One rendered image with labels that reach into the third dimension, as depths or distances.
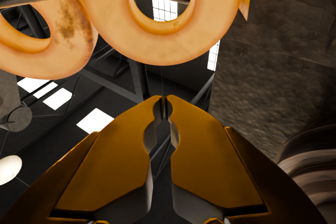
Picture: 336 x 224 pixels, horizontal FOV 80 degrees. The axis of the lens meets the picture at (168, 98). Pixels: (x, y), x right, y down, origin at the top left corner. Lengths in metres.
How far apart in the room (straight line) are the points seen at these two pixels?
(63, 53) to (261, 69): 0.46
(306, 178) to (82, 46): 0.49
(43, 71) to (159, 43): 0.15
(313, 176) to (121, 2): 0.47
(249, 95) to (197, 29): 0.43
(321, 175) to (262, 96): 0.23
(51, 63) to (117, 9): 0.11
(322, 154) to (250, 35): 0.27
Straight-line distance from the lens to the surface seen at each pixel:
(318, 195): 0.54
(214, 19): 0.23
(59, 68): 0.29
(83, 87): 11.23
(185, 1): 7.06
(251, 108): 0.67
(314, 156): 0.51
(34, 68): 0.31
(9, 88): 2.84
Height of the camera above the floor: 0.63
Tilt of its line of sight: 47 degrees up
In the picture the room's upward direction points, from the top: 177 degrees clockwise
